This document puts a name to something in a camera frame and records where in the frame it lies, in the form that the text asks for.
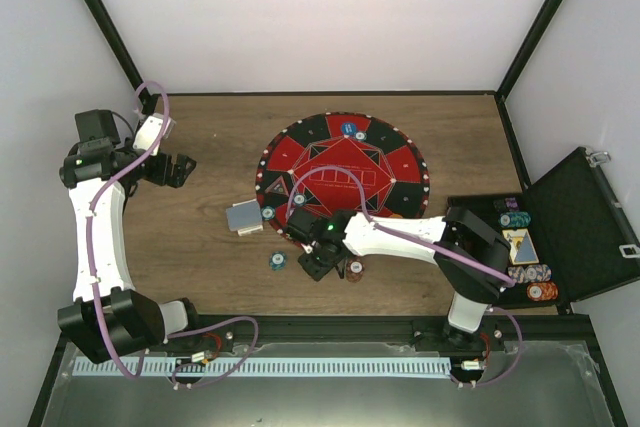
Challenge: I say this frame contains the card deck in case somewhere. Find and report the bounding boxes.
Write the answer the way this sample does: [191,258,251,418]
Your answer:
[502,228,539,266]

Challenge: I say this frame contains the purple orange chip row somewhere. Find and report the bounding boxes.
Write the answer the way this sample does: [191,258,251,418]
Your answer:
[507,264,552,284]

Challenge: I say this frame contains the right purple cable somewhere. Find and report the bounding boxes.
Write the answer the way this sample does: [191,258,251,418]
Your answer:
[287,165,524,391]

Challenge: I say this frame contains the dark chips in case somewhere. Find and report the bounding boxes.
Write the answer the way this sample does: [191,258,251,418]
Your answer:
[493,197,520,212]

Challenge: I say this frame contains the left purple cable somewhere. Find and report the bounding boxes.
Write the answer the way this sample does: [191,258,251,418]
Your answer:
[87,80,258,392]

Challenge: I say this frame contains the brown poker chip stack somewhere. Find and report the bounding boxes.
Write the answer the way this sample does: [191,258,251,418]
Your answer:
[345,259,365,283]

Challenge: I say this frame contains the orange chip row in case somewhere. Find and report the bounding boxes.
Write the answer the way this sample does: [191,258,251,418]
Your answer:
[527,281,559,302]

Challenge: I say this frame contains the green poker chip stack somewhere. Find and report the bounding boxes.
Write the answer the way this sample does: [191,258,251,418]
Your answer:
[269,251,287,271]

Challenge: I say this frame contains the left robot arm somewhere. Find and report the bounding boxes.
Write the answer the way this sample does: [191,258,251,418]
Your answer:
[57,110,205,364]

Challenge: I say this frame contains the light blue slotted cable duct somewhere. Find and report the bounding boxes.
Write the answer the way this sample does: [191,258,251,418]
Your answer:
[72,356,452,378]

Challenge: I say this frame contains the green chip row in case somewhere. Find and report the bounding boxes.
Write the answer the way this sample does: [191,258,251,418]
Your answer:
[499,211,531,229]

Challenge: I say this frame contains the round red black poker mat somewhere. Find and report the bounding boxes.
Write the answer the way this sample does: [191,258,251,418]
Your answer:
[255,112,430,235]

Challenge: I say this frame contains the triangular all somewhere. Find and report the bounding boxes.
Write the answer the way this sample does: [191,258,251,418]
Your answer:
[265,176,289,196]

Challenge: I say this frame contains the purple cable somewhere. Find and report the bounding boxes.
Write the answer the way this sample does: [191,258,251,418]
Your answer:
[87,80,258,392]
[287,165,524,391]

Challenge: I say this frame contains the blue small blind button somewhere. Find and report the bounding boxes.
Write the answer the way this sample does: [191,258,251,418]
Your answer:
[340,122,358,137]

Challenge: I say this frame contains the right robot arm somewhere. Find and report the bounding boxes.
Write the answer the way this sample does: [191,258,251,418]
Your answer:
[284,207,515,350]

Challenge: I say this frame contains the blue backed card deck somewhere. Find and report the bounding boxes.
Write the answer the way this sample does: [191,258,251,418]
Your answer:
[226,200,263,233]

